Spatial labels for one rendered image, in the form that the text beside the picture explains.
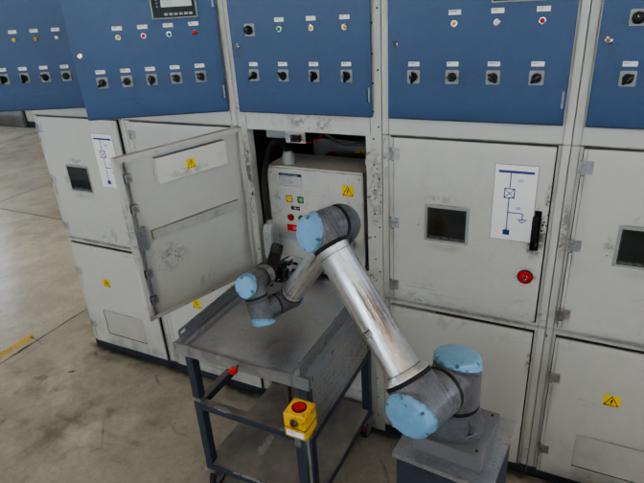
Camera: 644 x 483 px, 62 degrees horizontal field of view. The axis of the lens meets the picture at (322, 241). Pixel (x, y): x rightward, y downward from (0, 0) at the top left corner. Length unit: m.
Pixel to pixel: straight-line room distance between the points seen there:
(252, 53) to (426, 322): 1.39
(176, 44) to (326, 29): 0.68
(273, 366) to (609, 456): 1.49
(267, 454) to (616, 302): 1.63
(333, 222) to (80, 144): 1.93
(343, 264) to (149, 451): 1.84
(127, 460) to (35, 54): 2.08
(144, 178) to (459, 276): 1.37
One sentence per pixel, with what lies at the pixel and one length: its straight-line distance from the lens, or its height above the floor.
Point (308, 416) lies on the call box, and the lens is 1.80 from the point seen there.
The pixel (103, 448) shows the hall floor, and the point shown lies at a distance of 3.25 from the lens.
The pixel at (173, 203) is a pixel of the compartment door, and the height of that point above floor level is 1.32.
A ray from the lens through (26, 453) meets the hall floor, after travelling 3.42.
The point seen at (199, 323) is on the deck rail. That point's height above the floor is 0.87.
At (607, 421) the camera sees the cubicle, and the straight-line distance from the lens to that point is 2.62.
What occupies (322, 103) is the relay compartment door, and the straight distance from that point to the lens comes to 2.27.
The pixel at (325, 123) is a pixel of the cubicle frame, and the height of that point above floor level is 1.61.
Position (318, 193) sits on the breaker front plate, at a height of 1.28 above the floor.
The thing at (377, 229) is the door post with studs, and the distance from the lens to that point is 2.37.
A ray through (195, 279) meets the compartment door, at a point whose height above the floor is 0.93.
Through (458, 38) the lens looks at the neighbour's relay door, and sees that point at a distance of 2.06.
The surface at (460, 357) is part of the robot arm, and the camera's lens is 1.73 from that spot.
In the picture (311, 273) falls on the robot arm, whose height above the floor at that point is 1.18.
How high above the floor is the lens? 2.11
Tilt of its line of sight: 25 degrees down
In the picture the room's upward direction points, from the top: 4 degrees counter-clockwise
